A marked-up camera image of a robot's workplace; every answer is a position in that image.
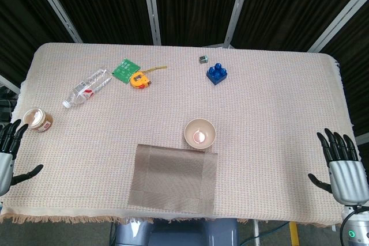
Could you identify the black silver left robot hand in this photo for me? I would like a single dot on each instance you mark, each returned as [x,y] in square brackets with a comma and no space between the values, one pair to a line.
[6,168]

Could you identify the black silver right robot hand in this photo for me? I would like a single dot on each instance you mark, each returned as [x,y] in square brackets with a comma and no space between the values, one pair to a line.
[348,179]

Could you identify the beige bowl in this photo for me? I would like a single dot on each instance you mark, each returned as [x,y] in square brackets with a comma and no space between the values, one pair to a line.
[200,135]

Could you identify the brown woven placemat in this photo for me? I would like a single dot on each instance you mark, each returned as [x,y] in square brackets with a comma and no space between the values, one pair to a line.
[173,179]

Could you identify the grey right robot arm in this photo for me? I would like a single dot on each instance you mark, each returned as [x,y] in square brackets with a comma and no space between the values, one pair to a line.
[356,228]

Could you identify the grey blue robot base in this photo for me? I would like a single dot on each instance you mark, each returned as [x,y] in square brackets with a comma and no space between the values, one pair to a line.
[173,234]

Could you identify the clear jar with brown contents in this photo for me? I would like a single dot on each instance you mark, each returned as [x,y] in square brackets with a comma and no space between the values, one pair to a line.
[39,120]

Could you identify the white table leg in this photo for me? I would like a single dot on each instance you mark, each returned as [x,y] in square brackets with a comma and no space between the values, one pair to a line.
[255,228]

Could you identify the clear plastic water bottle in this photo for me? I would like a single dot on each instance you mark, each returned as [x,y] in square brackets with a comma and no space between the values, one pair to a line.
[83,90]

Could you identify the beige waffle tablecloth with fringe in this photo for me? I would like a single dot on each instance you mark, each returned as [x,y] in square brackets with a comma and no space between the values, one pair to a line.
[259,113]

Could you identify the green circuit board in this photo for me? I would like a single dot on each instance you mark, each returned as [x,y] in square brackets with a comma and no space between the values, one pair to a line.
[124,68]

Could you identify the yellow tape measure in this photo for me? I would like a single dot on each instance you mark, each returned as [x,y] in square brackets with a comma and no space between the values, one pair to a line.
[138,80]

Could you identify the blue toy building block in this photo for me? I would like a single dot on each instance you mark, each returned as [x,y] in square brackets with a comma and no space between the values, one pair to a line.
[216,76]

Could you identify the small grey green cube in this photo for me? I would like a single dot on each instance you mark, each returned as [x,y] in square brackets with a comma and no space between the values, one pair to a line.
[203,59]

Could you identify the white aluminium screen post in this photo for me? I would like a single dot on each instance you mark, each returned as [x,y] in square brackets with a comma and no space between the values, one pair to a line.
[239,7]
[363,139]
[54,7]
[10,84]
[151,7]
[337,22]

